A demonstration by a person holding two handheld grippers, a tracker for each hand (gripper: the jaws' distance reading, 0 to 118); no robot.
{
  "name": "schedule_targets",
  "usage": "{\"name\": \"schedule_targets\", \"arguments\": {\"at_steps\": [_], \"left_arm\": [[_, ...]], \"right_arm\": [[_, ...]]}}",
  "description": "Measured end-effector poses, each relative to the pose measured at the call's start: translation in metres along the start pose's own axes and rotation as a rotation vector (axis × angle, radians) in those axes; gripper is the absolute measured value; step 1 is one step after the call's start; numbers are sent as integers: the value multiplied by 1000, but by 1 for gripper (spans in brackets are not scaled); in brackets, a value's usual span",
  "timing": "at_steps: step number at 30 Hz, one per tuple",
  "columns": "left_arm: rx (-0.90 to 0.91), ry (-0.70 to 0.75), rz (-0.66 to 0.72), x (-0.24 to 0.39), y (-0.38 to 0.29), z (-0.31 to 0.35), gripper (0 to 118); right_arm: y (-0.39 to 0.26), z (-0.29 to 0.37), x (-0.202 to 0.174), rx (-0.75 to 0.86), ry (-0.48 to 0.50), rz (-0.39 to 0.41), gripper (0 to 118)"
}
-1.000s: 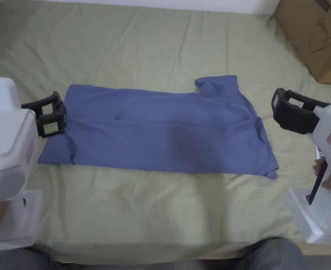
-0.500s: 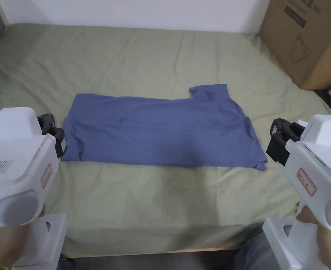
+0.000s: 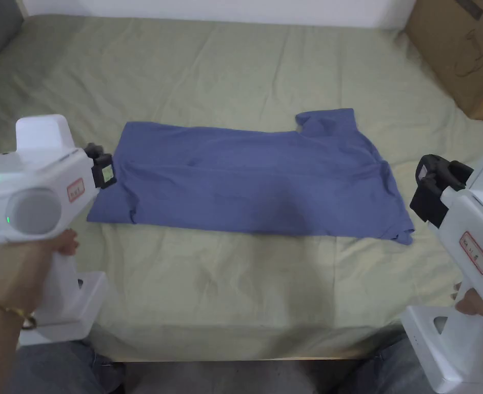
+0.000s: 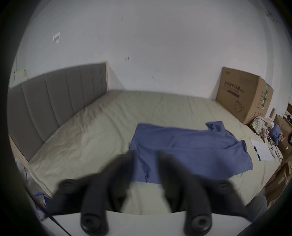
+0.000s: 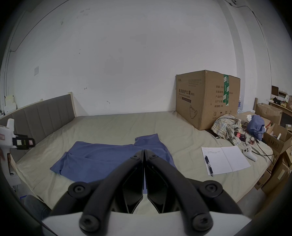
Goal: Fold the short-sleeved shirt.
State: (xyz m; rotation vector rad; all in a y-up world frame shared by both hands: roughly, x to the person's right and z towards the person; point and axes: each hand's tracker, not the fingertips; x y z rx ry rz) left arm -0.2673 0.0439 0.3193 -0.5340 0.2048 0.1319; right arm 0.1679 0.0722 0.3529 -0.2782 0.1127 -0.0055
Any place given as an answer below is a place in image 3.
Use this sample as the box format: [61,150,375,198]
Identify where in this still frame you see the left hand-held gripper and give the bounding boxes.
[0,114,116,348]

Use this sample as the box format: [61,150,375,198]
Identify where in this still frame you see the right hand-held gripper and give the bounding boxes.
[401,147,483,394]

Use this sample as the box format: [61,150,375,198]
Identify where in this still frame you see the person's right hand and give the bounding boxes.
[450,283,483,326]

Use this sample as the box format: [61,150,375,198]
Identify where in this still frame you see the person's left hand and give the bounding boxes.
[0,229,81,329]

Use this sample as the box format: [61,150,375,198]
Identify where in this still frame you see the brown cardboard carton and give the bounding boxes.
[402,0,483,121]

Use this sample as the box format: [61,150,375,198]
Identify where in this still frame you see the blue shirt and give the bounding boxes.
[86,107,416,246]

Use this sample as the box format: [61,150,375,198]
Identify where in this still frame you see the bed with pale green sheet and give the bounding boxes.
[0,14,483,363]

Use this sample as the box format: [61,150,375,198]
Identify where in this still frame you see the person's legs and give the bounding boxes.
[7,334,433,394]

